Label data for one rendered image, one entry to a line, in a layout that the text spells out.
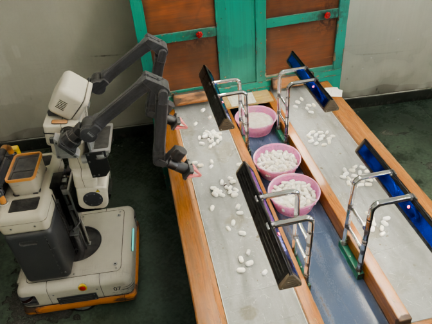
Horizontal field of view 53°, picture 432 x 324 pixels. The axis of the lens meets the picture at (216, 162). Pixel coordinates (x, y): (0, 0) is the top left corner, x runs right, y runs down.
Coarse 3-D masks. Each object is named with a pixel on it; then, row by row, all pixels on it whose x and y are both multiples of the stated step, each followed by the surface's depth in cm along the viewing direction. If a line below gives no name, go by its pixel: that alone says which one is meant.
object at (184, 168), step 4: (188, 160) 222; (180, 164) 215; (184, 164) 216; (188, 164) 218; (176, 168) 214; (180, 168) 215; (184, 168) 216; (188, 168) 216; (180, 172) 217; (184, 172) 217; (188, 172) 214; (184, 176) 216
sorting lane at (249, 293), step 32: (192, 128) 278; (192, 160) 252; (224, 160) 250; (224, 192) 229; (224, 224) 212; (224, 256) 196; (256, 256) 195; (224, 288) 183; (256, 288) 182; (256, 320) 171; (288, 320) 170
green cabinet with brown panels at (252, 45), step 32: (160, 0) 253; (192, 0) 257; (224, 0) 259; (256, 0) 263; (288, 0) 269; (320, 0) 273; (160, 32) 265; (192, 32) 268; (224, 32) 272; (256, 32) 276; (288, 32) 282; (320, 32) 286; (192, 64) 282; (224, 64) 285; (256, 64) 290; (320, 64) 301
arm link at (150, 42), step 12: (132, 48) 220; (144, 48) 217; (156, 48) 218; (120, 60) 221; (132, 60) 221; (96, 72) 230; (108, 72) 223; (120, 72) 224; (96, 84) 224; (108, 84) 225
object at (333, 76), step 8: (320, 72) 303; (328, 72) 305; (336, 72) 306; (320, 80) 308; (328, 80) 309; (336, 80) 310; (224, 88) 296; (232, 88) 297; (248, 88) 300; (256, 88) 301; (264, 88) 302; (296, 88) 308; (168, 96) 292; (192, 104) 301; (200, 104) 300; (168, 176) 336; (168, 184) 342
